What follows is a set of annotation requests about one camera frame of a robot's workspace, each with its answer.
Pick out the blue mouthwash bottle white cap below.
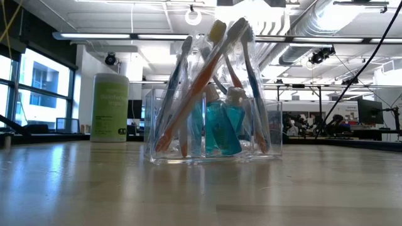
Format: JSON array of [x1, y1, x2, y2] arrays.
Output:
[[224, 87, 247, 139], [204, 83, 243, 157]]

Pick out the clear acrylic organizer box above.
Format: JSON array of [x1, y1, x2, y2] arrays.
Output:
[[143, 89, 283, 166]]

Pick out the small black monitor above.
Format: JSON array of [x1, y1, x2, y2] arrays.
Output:
[[126, 99, 143, 120]]

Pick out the green disinfecting wipes canister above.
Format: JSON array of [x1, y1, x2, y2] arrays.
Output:
[[90, 72, 130, 144]]

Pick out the background robot arms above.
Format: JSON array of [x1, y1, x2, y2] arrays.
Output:
[[281, 111, 317, 137]]

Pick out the long ceiling light bar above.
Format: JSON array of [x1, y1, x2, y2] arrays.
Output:
[[290, 36, 402, 44], [52, 31, 198, 41]]

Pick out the open laptop screen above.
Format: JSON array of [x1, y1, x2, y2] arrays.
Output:
[[55, 117, 80, 134]]

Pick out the person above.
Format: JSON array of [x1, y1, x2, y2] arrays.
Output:
[[326, 114, 352, 135]]

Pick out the black computer monitor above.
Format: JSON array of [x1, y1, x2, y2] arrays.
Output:
[[357, 98, 384, 126]]

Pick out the black desk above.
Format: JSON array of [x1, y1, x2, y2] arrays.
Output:
[[350, 127, 402, 141]]

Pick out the black diagonal strut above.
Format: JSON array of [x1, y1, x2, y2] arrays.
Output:
[[0, 114, 33, 138]]

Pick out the white ring light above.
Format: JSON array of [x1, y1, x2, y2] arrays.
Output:
[[184, 8, 203, 26]]

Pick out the black ceiling camera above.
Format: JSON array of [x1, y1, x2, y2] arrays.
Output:
[[104, 51, 118, 67]]

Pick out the silver ventilation duct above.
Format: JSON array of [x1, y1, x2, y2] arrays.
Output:
[[256, 0, 365, 68]]

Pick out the black hanging cable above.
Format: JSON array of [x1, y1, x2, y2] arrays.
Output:
[[315, 0, 402, 140]]

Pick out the yellow strap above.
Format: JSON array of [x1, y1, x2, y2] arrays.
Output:
[[0, 0, 25, 60]]

